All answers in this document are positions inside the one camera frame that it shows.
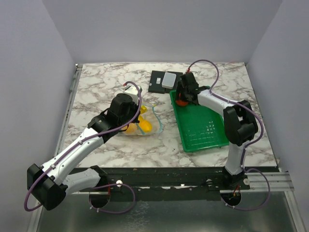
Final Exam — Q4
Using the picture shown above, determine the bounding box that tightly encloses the yellow lemon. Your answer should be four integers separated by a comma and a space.
138, 116, 152, 133

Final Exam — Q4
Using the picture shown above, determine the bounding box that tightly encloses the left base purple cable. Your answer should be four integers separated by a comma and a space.
89, 182, 136, 215

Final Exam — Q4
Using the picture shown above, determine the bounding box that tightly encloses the grey translucent small case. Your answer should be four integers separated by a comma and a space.
161, 72, 177, 89

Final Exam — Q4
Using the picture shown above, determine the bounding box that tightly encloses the yellow banana bunch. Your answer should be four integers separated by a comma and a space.
140, 105, 148, 115

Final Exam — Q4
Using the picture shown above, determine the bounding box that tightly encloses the clear zip top bag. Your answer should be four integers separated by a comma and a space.
121, 103, 163, 136

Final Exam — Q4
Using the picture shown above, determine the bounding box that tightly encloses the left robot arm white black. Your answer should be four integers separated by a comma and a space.
24, 92, 142, 212

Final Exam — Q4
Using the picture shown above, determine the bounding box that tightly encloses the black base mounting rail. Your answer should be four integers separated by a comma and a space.
72, 166, 251, 201

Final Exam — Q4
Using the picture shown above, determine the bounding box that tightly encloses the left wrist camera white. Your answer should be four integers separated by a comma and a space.
124, 85, 139, 102

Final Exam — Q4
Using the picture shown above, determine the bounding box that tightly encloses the orange fruit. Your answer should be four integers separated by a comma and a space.
176, 100, 189, 107

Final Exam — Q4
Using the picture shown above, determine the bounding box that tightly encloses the green plastic tray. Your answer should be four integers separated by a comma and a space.
169, 90, 229, 152

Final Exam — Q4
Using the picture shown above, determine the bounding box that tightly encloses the yellow peach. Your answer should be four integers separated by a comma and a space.
124, 123, 138, 135

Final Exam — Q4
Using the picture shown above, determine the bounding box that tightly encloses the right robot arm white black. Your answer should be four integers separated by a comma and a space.
176, 72, 258, 189

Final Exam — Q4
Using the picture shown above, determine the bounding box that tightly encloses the black flat box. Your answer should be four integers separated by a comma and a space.
148, 70, 183, 94

